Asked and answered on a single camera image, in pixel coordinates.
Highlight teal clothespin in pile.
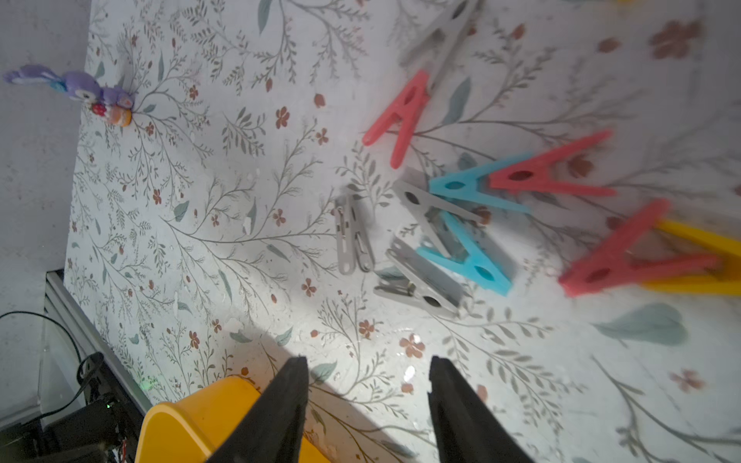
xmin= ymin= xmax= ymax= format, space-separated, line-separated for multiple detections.
xmin=428 ymin=154 xmax=534 ymax=213

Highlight grey clothespin lower middle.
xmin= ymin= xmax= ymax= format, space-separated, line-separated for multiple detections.
xmin=374 ymin=238 xmax=463 ymax=319

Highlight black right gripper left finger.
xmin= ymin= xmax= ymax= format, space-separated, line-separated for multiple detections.
xmin=208 ymin=357 xmax=309 ymax=463

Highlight red clothespin upper pile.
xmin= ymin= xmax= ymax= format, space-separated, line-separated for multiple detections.
xmin=488 ymin=130 xmax=616 ymax=197

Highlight grey clothespin pile left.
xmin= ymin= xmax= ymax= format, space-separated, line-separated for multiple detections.
xmin=392 ymin=179 xmax=482 ymax=258

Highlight purple plush toy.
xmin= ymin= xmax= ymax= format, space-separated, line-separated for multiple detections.
xmin=3 ymin=64 xmax=134 ymax=127

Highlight red clothespin in pile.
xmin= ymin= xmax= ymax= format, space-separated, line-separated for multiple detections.
xmin=559 ymin=199 xmax=685 ymax=297

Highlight teal clothespin lower pile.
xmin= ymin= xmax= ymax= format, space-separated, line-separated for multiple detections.
xmin=416 ymin=211 xmax=513 ymax=296

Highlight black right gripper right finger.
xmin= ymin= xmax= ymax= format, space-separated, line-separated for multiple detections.
xmin=428 ymin=356 xmax=533 ymax=463

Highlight grey clothespin near left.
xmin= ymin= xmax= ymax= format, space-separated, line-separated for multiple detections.
xmin=399 ymin=0 xmax=480 ymax=95

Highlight red clothespin left pair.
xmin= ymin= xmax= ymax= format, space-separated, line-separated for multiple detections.
xmin=362 ymin=69 xmax=430 ymax=169

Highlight grey clothespin flat pair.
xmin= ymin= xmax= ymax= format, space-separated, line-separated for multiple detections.
xmin=334 ymin=194 xmax=376 ymax=275

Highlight yellow clothespin in pile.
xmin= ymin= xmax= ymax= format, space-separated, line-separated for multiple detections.
xmin=641 ymin=220 xmax=740 ymax=297

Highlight yellow plastic storage tray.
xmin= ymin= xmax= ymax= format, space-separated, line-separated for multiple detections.
xmin=135 ymin=377 xmax=327 ymax=462

